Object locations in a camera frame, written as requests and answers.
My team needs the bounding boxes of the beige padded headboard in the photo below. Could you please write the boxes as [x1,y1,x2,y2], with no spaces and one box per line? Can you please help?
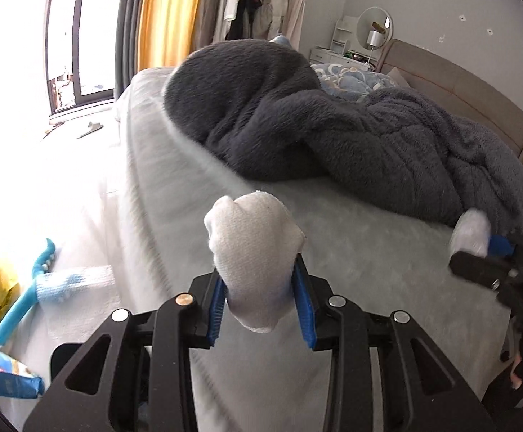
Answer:
[376,38,523,167]

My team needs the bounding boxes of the yellow curtain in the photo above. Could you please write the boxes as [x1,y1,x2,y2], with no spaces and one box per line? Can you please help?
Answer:
[136,0,208,70]

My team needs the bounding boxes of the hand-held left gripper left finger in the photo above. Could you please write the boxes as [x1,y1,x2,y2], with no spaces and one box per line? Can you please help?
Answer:
[23,271,226,432]

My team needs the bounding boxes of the hanging cream trousers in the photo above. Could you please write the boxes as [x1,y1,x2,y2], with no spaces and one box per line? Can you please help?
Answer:
[284,0,310,52]

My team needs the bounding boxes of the dark framed window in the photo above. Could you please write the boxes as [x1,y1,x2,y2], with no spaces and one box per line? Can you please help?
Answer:
[45,0,122,115]

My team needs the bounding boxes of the dark grey fleece blanket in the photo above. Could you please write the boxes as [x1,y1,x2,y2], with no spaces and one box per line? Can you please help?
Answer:
[162,39,523,240]

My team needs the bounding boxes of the light blue sock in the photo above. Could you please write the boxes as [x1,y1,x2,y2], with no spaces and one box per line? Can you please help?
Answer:
[35,265,116,304]

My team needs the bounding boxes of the silver table lamp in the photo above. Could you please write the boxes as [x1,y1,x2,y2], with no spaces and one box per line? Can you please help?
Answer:
[361,29,385,66]

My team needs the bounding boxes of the white sock ball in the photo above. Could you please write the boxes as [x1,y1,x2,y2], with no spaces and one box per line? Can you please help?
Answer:
[204,191,306,334]

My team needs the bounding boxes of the white slipper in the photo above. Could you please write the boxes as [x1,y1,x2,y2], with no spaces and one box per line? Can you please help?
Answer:
[77,121,104,139]

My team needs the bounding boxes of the blue patterned pillow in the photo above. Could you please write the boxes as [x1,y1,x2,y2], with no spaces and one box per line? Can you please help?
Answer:
[310,62,408,100]

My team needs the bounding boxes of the white desktop shelf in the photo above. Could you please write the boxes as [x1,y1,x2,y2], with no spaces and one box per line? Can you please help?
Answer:
[331,15,361,52]

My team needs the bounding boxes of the round white mirror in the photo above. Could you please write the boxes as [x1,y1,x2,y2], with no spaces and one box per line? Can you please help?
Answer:
[356,6,393,50]

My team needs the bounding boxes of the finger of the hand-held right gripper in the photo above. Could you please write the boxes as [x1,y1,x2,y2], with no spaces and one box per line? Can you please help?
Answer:
[450,252,515,288]
[489,233,523,271]

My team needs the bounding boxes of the grey curtain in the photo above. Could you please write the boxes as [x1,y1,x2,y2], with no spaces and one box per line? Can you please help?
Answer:
[114,0,154,100]

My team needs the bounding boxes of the white fluffy cloth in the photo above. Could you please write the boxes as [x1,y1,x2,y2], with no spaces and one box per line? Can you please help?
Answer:
[450,208,492,257]

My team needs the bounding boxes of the blue snack packet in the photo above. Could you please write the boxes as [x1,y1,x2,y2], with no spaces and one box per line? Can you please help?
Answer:
[0,339,46,399]

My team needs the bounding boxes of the person's right hand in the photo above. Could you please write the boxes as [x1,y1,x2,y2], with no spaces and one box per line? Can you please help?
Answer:
[510,351,523,390]

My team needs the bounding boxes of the white dresser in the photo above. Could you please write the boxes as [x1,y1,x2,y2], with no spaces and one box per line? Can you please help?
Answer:
[310,46,379,73]

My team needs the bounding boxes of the hanging grey garment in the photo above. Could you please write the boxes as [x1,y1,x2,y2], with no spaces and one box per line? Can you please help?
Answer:
[194,0,233,50]

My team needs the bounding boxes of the hanging white garment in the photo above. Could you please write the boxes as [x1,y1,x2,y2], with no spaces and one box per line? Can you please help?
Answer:
[212,0,245,43]

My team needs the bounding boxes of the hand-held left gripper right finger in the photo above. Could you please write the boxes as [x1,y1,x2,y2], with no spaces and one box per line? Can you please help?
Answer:
[291,254,496,432]

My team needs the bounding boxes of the light grey fluffy bedspread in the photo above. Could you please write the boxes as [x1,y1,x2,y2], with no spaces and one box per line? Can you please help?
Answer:
[116,67,514,432]

